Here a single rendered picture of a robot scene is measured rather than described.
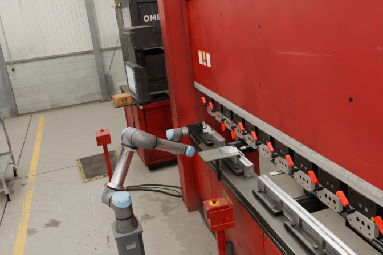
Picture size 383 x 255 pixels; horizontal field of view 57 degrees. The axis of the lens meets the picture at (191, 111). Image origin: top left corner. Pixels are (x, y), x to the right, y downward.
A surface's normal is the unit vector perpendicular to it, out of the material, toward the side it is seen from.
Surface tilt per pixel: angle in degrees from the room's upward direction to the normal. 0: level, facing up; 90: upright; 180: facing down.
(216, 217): 90
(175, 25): 90
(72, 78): 90
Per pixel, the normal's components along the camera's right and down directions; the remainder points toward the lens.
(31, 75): 0.34, 0.24
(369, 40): -0.95, 0.18
